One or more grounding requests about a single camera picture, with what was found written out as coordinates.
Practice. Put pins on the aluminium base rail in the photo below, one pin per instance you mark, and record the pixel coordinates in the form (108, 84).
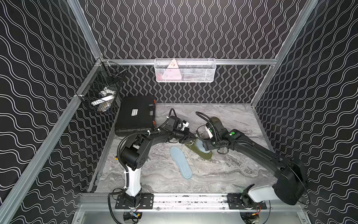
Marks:
(180, 202)

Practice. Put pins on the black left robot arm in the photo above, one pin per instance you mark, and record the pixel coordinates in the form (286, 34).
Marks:
(133, 151)

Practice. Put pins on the white items in black basket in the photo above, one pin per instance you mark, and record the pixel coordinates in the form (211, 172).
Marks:
(105, 100)

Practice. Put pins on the white wire basket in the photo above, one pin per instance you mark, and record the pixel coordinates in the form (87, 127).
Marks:
(193, 70)

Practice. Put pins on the green shoe one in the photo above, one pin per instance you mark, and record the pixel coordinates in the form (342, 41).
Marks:
(192, 147)
(217, 123)

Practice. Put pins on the pink triangle card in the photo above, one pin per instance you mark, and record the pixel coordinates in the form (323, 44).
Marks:
(172, 73)

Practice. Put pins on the black wire basket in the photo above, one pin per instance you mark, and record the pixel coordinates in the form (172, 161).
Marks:
(110, 75)

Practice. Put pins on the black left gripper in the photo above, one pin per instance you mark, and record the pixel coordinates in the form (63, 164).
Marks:
(185, 135)

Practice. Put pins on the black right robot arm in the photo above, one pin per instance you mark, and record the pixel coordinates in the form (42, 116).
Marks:
(291, 174)

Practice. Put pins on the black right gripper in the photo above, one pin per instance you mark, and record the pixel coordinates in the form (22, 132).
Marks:
(207, 146)

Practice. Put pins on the black tool case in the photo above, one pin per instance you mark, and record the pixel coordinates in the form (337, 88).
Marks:
(136, 114)

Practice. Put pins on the light blue insole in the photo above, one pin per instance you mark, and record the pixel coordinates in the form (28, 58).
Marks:
(178, 156)
(200, 146)

